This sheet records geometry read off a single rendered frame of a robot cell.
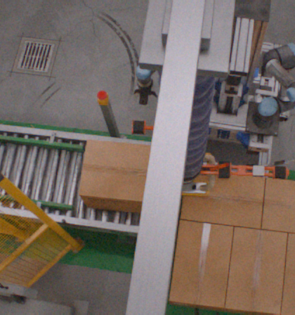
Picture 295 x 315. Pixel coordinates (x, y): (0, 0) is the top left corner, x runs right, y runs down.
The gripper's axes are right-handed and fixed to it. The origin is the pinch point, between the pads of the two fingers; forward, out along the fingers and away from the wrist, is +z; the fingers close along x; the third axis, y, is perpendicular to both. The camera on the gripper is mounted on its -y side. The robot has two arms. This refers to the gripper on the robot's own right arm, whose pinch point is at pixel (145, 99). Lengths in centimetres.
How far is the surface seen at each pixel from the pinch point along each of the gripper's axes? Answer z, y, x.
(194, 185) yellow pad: 40, -37, -35
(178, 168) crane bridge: -153, -84, -33
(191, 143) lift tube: -47, -39, -32
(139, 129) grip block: 29.1, -9.1, 4.3
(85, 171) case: 57, -34, 39
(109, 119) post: 87, 16, 36
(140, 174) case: 57, -31, 1
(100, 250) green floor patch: 152, -75, 34
